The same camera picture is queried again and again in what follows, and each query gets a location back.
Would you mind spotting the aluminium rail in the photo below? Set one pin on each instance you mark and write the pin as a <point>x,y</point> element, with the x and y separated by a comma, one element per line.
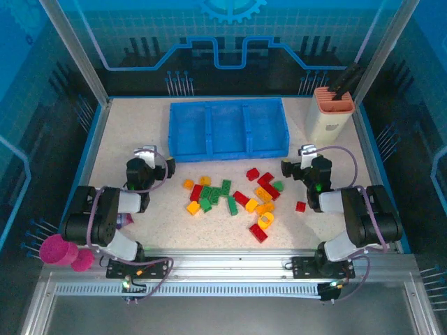
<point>227,265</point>

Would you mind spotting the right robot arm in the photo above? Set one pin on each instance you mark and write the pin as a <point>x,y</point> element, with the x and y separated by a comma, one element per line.
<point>370,223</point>

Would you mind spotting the small green lego brick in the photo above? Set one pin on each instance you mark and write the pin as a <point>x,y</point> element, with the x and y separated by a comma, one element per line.
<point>278,186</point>

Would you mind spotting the left aluminium frame post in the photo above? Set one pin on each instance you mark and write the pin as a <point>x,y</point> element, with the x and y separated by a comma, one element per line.
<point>76,52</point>

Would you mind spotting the blue three-compartment tray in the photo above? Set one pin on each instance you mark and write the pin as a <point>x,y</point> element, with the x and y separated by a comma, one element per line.
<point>227,129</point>

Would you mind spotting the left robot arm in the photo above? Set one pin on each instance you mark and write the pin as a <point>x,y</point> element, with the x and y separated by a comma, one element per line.
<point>108,227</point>

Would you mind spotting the aluminium frame post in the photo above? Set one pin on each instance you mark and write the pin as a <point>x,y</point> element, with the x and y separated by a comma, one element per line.
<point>383,52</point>
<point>76,52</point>

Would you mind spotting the purple candy bag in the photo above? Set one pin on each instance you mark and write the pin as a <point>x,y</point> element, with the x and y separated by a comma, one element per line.
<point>125,220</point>

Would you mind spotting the right aluminium frame post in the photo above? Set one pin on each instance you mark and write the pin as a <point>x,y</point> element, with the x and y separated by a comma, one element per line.
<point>383,52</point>

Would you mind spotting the beige holder with pink top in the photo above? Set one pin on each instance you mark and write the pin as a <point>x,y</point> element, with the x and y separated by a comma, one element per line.
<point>324,122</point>

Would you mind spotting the magenta cup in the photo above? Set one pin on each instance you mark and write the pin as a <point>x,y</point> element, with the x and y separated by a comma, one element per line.
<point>56,249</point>

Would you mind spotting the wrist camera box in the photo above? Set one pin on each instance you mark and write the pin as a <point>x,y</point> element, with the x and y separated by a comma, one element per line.
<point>145,154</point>
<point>307,153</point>

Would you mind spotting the red lego brick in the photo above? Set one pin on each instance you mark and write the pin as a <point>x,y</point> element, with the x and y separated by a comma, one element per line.
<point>300,206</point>
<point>258,233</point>
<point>196,193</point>
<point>241,198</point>
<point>253,174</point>
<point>273,192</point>
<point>265,179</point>

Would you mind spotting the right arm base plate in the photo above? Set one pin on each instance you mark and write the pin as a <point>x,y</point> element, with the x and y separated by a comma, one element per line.
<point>304,267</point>

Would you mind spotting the magenta ball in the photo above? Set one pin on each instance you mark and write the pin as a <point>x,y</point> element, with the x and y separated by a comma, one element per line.
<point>83,261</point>

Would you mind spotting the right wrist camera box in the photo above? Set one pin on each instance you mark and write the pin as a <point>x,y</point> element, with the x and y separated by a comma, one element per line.
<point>307,153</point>

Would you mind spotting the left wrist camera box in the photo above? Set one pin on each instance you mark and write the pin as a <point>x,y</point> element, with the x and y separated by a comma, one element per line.
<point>145,154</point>

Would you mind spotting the orange lego brick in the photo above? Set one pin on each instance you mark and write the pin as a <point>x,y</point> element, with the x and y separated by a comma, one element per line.
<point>188,184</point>
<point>262,194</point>
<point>265,208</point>

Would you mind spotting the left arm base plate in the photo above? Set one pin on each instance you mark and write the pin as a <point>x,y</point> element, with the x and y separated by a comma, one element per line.
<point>153,267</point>

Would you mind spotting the yellow lego brick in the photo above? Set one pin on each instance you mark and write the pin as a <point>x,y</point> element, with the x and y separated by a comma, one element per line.
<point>193,208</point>
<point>205,180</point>
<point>251,205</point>

